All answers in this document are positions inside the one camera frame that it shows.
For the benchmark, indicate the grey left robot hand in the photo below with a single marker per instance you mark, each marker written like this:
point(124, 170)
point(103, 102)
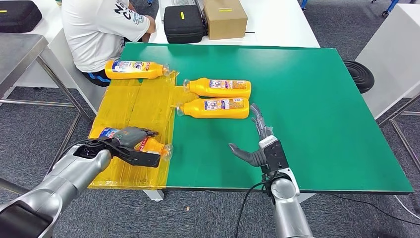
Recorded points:
point(131, 137)

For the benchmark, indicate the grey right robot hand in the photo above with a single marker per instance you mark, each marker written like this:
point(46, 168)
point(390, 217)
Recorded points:
point(252, 157)

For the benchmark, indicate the orange plastic detergent bottle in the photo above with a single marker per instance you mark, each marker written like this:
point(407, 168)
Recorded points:
point(156, 148)
point(131, 74)
point(200, 90)
point(197, 110)

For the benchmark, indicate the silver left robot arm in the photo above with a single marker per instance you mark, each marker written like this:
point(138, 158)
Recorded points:
point(65, 177)

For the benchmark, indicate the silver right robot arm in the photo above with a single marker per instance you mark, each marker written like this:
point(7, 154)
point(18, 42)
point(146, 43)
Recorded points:
point(288, 210)

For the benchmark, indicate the yellow plastic wrapped cardboard sheet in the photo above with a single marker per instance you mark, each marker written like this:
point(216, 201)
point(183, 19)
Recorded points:
point(131, 108)

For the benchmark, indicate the green table mat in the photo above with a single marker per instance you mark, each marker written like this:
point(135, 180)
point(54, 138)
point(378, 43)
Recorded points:
point(295, 115)

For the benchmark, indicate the white table foot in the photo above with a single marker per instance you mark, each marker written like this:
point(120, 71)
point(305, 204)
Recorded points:
point(154, 196)
point(305, 198)

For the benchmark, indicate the white box seat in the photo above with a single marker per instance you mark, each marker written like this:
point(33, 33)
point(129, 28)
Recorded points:
point(55, 65)

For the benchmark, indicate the person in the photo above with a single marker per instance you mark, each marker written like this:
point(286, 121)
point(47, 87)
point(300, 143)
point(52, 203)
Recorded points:
point(98, 33)

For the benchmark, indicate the black zip case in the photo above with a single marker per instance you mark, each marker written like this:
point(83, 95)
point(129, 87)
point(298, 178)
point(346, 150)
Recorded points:
point(18, 16)
point(183, 25)

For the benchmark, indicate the black round stool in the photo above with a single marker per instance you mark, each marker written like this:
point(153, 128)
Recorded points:
point(359, 75)

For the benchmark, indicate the brown cardboard box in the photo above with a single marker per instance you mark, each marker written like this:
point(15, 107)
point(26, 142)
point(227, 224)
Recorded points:
point(224, 19)

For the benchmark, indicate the white side table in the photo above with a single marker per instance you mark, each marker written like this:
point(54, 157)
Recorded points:
point(387, 65)

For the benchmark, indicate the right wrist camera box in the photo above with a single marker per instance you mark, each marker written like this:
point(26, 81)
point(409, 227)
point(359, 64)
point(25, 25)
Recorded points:
point(275, 156)

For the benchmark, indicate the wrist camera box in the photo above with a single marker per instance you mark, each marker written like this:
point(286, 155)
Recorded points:
point(275, 156)
point(141, 159)

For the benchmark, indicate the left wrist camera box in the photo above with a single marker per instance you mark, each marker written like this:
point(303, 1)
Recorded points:
point(141, 159)

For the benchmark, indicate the grey metal frame table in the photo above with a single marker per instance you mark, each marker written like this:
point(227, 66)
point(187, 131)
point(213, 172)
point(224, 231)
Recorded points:
point(16, 49)

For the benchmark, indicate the blue wheeled frame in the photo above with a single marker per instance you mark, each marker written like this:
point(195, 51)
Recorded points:
point(390, 6)

